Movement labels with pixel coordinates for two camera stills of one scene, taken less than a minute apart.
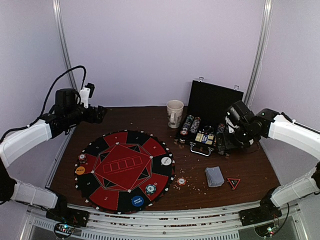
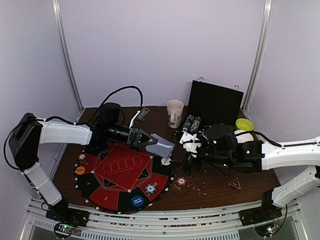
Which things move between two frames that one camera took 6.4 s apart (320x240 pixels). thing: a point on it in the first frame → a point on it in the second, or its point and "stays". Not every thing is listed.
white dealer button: [166, 161] stays
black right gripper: [226, 141] → [196, 157]
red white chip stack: [82, 158] stays
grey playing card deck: [214, 176] → [163, 147]
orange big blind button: [80, 170] stays
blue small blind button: [137, 201] stays
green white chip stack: [150, 189] stays
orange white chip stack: [181, 181] stays
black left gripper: [99, 117] → [135, 139]
